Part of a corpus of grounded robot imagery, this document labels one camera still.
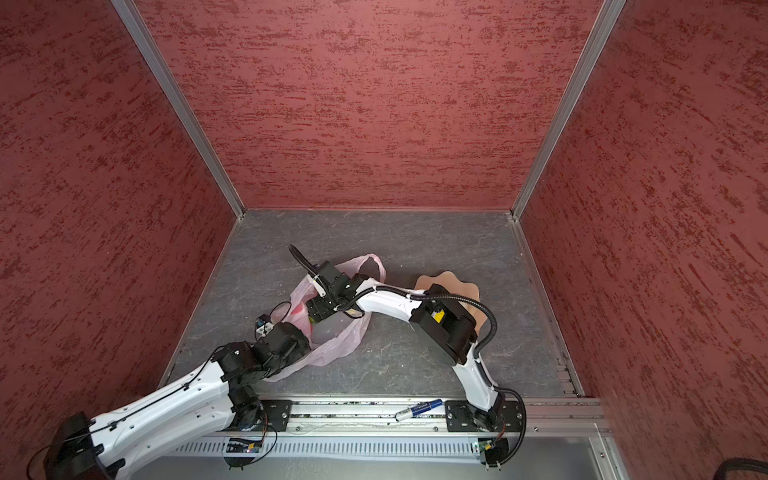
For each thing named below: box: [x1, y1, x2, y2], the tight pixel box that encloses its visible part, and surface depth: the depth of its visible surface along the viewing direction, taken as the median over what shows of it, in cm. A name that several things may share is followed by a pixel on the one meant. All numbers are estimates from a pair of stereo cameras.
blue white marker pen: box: [395, 398, 443, 422], surface depth 76 cm
